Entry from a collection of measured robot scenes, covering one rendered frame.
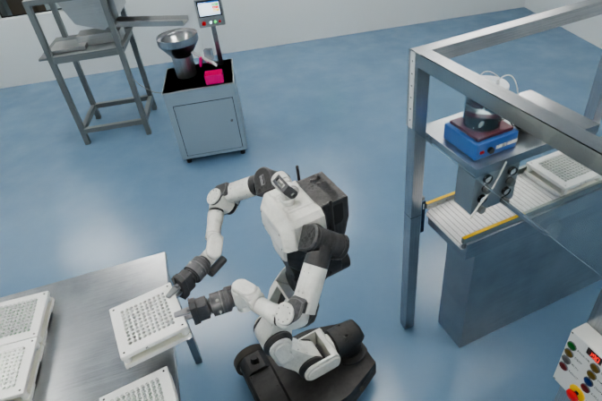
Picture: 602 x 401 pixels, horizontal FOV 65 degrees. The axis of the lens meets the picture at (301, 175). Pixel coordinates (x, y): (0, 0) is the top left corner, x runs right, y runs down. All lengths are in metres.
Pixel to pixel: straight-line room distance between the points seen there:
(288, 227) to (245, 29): 5.36
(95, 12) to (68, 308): 3.18
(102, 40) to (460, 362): 4.18
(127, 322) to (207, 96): 2.67
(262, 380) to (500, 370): 1.29
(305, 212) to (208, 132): 2.76
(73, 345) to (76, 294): 0.29
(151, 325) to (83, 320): 0.48
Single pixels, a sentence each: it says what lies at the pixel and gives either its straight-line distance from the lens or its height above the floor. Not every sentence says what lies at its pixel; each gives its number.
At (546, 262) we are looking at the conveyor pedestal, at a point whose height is 0.44.
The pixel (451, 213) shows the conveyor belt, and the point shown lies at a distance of 2.35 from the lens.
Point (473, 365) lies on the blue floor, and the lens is 2.94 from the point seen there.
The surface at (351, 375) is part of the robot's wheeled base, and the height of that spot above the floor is 0.17.
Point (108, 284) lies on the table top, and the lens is 2.39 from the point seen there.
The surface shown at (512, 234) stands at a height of 0.85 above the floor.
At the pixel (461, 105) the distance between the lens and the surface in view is 1.73.
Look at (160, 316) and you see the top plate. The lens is 1.90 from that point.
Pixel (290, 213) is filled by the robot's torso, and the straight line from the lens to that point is 1.76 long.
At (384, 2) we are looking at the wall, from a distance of 7.14.
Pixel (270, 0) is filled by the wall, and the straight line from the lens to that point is 6.80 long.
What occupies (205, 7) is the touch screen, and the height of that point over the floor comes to 1.31.
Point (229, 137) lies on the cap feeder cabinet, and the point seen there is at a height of 0.23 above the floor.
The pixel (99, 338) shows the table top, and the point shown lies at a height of 0.87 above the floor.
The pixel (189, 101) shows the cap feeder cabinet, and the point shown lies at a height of 0.65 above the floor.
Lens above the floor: 2.46
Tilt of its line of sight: 36 degrees down
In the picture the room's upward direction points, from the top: 7 degrees counter-clockwise
